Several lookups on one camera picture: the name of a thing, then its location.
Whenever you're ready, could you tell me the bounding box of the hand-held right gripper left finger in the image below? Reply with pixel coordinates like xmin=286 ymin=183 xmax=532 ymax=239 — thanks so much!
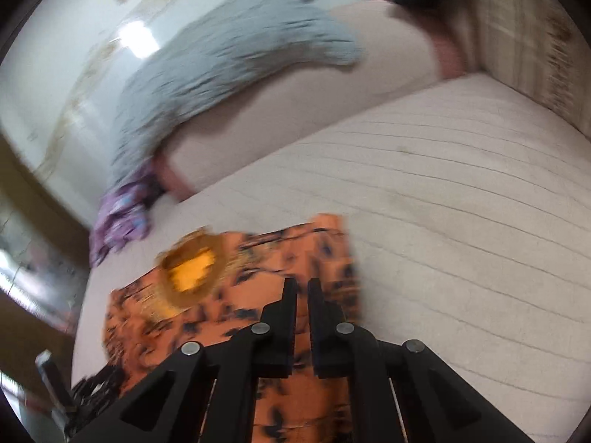
xmin=69 ymin=278 xmax=297 ymax=443

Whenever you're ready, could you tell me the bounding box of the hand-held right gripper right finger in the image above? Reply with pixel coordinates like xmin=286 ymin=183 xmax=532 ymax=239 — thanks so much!
xmin=308 ymin=278 xmax=532 ymax=443

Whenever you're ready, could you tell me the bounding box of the orange black floral garment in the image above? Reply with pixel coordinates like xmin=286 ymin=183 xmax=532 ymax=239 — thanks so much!
xmin=104 ymin=213 xmax=363 ymax=443

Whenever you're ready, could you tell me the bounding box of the wooden wardrobe with glass door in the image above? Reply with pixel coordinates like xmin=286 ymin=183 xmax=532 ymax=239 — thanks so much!
xmin=0 ymin=134 xmax=93 ymax=379

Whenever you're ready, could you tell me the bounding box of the purple floral cloth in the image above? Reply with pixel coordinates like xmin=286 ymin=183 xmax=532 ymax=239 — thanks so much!
xmin=88 ymin=161 xmax=160 ymax=268

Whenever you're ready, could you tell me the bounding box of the bed with beige striped mattress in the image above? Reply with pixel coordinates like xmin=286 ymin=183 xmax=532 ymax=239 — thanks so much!
xmin=69 ymin=71 xmax=591 ymax=443

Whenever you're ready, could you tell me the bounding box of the long beige pillow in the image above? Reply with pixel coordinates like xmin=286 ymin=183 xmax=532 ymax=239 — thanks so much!
xmin=157 ymin=0 xmax=467 ymax=201

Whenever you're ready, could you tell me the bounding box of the grey textured blanket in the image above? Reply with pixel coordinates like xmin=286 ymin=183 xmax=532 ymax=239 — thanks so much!
xmin=108 ymin=0 xmax=363 ymax=190

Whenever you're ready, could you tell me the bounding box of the wooden headboard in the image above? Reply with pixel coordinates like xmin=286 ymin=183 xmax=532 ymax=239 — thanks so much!
xmin=462 ymin=0 xmax=587 ymax=134

